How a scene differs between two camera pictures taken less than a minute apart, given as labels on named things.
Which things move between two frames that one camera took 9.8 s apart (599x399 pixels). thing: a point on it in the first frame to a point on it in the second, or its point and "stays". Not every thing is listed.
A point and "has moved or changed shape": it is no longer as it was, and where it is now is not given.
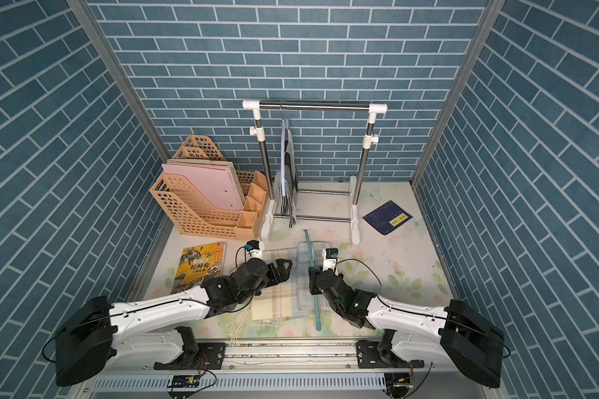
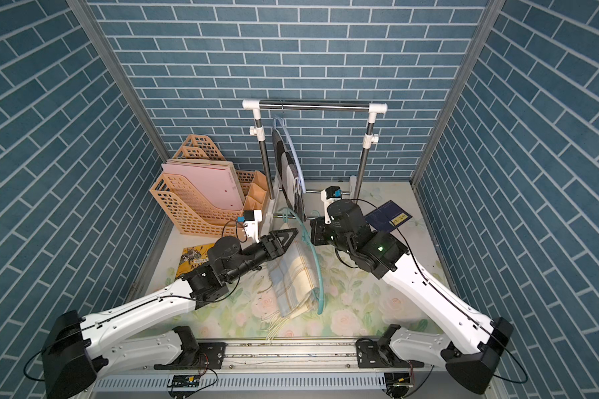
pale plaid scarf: [281, 302] has moved or changed shape
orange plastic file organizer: [192, 215] stays
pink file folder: [215, 185] stays
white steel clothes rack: [370, 137] stays
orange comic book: [195, 263] stays
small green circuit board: [185, 381] stays
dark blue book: [387, 217] stays
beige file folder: [209, 162] stays
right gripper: [315, 271] to [318, 227]
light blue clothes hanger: [284, 121] to [280, 120]
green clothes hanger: [316, 296] to [285, 218]
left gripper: [270, 269] to [270, 248]
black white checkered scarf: [288, 201] has moved or changed shape
